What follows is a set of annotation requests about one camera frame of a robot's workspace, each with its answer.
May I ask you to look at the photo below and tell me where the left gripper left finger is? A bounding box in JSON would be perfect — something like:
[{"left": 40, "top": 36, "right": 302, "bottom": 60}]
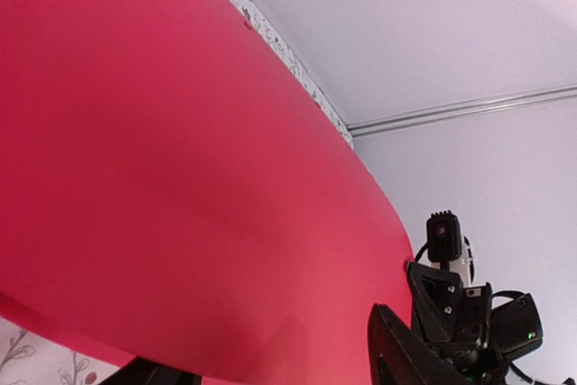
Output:
[{"left": 100, "top": 357, "right": 202, "bottom": 385}]

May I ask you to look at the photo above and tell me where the red file folder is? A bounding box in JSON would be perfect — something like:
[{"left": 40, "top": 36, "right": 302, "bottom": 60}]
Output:
[{"left": 0, "top": 0, "right": 414, "bottom": 381}]

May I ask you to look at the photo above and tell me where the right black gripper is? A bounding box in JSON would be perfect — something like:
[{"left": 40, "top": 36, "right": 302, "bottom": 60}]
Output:
[{"left": 407, "top": 261, "right": 544, "bottom": 384}]

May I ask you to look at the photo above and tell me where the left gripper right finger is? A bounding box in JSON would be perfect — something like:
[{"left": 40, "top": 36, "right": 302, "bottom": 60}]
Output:
[{"left": 368, "top": 304, "right": 474, "bottom": 385}]

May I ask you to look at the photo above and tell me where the right aluminium frame post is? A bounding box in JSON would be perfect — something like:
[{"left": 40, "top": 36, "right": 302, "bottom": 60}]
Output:
[{"left": 347, "top": 84, "right": 576, "bottom": 139}]

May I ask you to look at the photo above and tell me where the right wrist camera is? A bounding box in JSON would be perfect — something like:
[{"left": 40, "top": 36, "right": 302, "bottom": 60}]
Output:
[{"left": 426, "top": 210, "right": 475, "bottom": 287}]

